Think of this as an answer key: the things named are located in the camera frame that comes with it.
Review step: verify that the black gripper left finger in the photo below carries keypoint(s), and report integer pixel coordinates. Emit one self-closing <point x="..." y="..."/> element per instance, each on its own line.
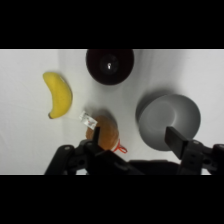
<point x="96" y="137"/>

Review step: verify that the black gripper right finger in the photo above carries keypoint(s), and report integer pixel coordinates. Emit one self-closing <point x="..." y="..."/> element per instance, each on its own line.
<point x="175" y="140"/>

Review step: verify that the brown paper cup white print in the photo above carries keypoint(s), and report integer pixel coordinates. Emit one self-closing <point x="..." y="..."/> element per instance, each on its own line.
<point x="110" y="66"/>

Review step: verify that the grey bowl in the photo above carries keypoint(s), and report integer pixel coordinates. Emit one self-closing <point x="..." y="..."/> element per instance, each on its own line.
<point x="166" y="115"/>

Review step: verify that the yellow banana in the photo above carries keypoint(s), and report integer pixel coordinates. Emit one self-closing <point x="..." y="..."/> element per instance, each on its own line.
<point x="60" y="95"/>

